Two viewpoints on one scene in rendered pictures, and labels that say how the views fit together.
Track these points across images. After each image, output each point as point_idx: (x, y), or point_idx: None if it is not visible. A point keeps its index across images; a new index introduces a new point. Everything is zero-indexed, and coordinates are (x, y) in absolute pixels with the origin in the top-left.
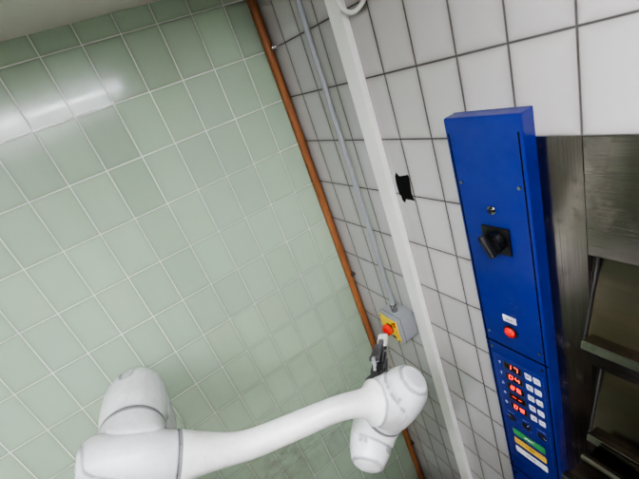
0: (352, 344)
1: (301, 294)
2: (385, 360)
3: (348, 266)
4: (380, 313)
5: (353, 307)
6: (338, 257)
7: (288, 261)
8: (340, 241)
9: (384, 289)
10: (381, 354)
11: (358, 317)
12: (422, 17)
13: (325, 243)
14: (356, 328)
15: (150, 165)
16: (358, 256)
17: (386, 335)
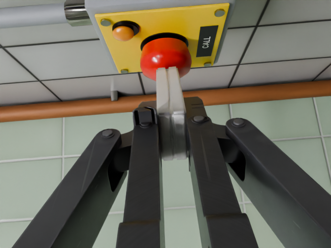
0: (304, 141)
1: (105, 229)
2: (209, 152)
3: (89, 102)
4: (115, 67)
5: (208, 113)
6: (64, 117)
7: (15, 234)
8: (27, 105)
9: (86, 31)
10: (130, 171)
11: (241, 108)
12: None
13: (28, 137)
14: (265, 120)
15: None
16: (35, 79)
17: (156, 74)
